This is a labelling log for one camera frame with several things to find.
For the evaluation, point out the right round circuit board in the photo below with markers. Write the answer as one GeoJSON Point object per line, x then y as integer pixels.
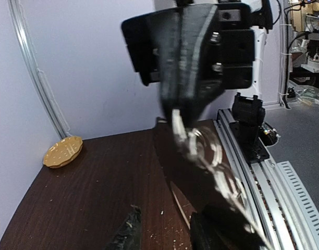
{"type": "Point", "coordinates": [268, 135]}

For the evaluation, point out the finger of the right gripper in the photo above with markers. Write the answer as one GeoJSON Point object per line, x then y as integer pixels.
{"type": "Point", "coordinates": [181, 36]}

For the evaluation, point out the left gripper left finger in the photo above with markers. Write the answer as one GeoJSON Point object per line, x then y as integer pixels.
{"type": "Point", "coordinates": [129, 234]}

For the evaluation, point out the right aluminium corner post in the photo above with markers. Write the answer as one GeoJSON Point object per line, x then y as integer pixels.
{"type": "Point", "coordinates": [37, 75]}

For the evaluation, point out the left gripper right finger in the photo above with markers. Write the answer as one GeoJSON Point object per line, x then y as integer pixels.
{"type": "Point", "coordinates": [219, 227]}

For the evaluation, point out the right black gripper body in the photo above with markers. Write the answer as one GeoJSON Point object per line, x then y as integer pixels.
{"type": "Point", "coordinates": [229, 52]}

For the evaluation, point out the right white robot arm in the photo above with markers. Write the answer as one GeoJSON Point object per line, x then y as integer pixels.
{"type": "Point", "coordinates": [262, 23]}

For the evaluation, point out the keyring with green tag keys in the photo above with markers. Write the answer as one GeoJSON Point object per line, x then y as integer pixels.
{"type": "Point", "coordinates": [230, 189]}

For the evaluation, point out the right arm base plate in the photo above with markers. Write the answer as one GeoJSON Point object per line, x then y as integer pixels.
{"type": "Point", "coordinates": [248, 115]}

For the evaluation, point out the aluminium rail frame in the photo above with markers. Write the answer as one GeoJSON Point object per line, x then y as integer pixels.
{"type": "Point", "coordinates": [276, 198]}

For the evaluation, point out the yellow round plate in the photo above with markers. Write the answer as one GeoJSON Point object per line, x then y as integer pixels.
{"type": "Point", "coordinates": [63, 152]}

